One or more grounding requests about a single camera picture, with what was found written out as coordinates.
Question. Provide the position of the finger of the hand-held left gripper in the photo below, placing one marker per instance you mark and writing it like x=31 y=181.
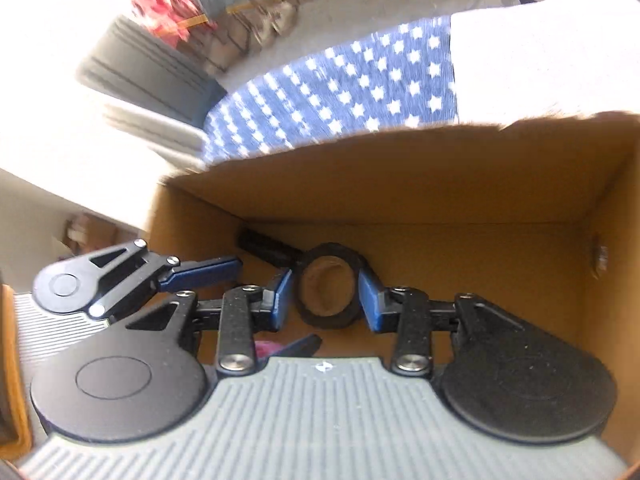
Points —
x=205 y=272

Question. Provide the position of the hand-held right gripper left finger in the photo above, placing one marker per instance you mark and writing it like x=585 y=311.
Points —
x=282 y=287

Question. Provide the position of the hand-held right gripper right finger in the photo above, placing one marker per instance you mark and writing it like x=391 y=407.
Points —
x=370 y=300

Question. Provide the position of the black flashlight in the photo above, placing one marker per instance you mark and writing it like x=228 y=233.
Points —
x=265 y=247

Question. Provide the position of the black electrical tape roll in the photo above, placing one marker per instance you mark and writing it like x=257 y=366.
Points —
x=320 y=252

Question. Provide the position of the brown cardboard box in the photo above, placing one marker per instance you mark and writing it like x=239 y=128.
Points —
x=450 y=200

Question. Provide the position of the cardboard boxes pile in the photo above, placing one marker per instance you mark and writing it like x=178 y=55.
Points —
x=90 y=232

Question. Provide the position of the grey cabinet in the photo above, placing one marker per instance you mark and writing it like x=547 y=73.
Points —
x=145 y=70

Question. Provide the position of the star print blanket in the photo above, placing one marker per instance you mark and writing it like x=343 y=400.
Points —
x=375 y=75

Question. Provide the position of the white shoe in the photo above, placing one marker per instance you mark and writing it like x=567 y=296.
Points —
x=265 y=30
x=286 y=15

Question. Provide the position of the yellow stick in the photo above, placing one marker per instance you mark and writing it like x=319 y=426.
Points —
x=240 y=6

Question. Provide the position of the red hanging cloth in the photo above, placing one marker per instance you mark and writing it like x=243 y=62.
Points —
x=150 y=0

